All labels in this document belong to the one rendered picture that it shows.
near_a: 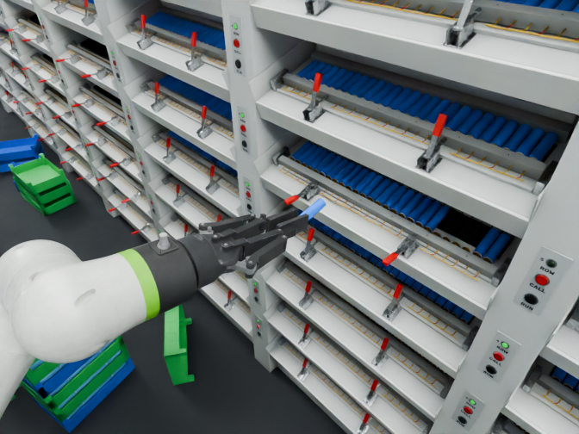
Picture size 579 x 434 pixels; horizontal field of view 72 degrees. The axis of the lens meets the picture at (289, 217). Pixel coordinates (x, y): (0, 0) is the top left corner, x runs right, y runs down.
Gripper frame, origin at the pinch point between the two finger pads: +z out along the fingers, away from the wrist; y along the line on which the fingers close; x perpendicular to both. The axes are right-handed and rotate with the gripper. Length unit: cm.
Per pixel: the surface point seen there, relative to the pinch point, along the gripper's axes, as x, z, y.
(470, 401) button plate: 33, 25, -34
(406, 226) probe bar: 4.0, 25.3, -9.6
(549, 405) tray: 25, 29, -45
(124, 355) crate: 97, -3, 70
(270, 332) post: 76, 35, 31
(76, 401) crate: 101, -23, 64
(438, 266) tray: 7.6, 23.8, -18.9
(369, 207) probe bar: 4.1, 25.1, -0.4
